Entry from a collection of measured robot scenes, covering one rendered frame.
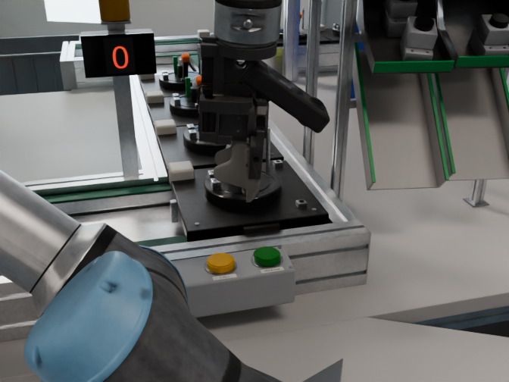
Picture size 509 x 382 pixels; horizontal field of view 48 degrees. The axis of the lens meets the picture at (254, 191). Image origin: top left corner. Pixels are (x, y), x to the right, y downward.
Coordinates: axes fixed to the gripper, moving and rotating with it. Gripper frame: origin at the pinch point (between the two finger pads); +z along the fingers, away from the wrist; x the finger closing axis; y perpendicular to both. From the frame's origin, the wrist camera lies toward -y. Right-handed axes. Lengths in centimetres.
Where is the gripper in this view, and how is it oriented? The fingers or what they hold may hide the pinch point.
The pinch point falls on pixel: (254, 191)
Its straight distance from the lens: 76.3
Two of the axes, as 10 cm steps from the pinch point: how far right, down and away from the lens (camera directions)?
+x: 0.1, 5.1, -8.6
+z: -0.6, 8.6, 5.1
